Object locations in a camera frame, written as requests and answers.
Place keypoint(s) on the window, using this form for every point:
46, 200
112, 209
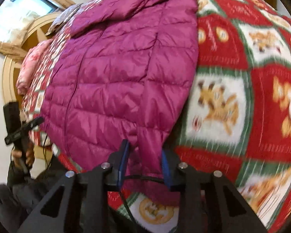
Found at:
19, 7

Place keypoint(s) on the person's left hand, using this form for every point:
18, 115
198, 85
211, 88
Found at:
29, 154

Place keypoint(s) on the light wooden headboard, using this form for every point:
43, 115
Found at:
17, 60

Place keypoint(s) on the magenta puffer jacket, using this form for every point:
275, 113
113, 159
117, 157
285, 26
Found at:
116, 72

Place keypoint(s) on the striped pillow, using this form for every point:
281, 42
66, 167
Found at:
60, 20

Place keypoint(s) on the person's dark clothing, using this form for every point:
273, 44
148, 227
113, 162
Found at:
14, 199

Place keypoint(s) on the red patterned bedsheet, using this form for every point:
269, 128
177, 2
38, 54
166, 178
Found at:
232, 102

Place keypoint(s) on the pink floral pillow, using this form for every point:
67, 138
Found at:
31, 60

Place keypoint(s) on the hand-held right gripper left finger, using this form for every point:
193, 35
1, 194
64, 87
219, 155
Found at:
122, 165

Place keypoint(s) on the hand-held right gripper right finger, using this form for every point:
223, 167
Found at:
166, 172

